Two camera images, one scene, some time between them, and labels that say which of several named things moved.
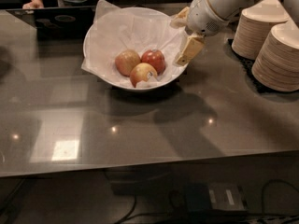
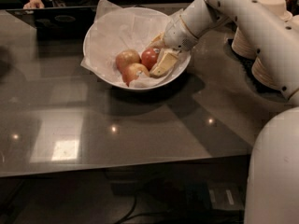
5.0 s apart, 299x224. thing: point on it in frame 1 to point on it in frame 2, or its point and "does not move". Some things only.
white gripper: [203, 16] to [178, 35]
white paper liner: [116, 30] does not move
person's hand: [35, 4] does not move
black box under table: [215, 197] does not move
